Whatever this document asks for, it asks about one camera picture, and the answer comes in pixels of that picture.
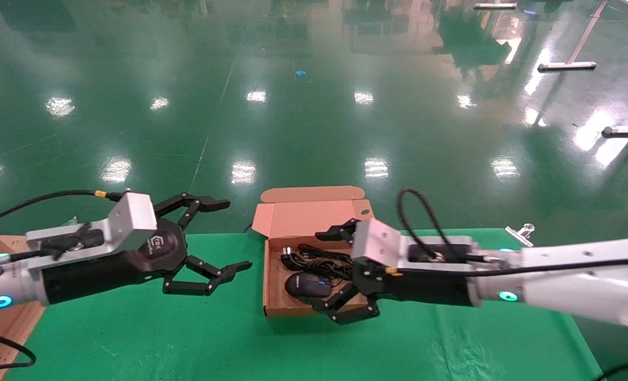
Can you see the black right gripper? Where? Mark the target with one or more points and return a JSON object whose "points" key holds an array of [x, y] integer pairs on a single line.
{"points": [[425, 288]]}

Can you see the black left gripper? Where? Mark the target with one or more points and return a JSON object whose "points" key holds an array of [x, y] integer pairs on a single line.
{"points": [[107, 272]]}

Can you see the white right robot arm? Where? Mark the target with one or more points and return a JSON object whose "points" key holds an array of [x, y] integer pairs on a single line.
{"points": [[583, 286]]}

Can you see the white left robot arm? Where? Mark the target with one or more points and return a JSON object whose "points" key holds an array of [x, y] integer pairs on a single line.
{"points": [[7, 286]]}

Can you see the open brown cardboard box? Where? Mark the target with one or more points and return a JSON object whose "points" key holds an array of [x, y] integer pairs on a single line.
{"points": [[292, 217]]}

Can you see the green table cloth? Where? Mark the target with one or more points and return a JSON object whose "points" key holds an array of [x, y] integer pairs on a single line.
{"points": [[187, 338]]}

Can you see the clear plastic floor scrap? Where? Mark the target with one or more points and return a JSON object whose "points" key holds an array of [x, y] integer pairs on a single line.
{"points": [[71, 220]]}

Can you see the silver binder clip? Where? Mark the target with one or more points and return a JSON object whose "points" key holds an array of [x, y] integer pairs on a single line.
{"points": [[521, 233]]}

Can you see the short white table foot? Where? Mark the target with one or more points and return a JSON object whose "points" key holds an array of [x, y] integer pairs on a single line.
{"points": [[493, 6]]}

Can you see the white table foot bar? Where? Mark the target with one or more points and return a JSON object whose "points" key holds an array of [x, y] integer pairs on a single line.
{"points": [[626, 130]]}

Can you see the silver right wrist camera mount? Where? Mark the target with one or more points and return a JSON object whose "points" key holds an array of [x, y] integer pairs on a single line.
{"points": [[380, 241]]}

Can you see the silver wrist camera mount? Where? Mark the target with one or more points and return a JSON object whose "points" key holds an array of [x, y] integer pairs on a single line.
{"points": [[380, 241], [131, 219]]}

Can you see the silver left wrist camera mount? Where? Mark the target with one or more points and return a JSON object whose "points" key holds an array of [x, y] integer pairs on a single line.
{"points": [[131, 219]]}

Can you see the white table leg with post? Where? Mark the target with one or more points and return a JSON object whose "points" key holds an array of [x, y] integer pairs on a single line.
{"points": [[567, 66]]}

